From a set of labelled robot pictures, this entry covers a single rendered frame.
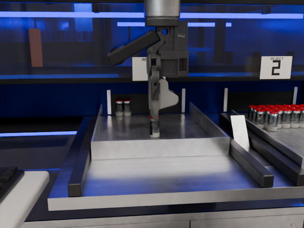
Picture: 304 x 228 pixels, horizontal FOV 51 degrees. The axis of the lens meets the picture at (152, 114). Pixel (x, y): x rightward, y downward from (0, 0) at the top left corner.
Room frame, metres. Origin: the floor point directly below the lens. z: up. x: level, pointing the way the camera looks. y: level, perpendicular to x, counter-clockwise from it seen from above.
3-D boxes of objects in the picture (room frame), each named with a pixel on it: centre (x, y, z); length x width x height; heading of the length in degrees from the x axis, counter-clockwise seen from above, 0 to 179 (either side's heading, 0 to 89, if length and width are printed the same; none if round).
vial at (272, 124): (0.74, -0.29, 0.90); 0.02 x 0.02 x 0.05
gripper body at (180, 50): (0.69, -0.03, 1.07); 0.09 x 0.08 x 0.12; 96
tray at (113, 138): (0.73, 0.00, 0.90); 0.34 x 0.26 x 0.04; 6
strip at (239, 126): (0.59, -0.19, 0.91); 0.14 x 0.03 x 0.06; 6
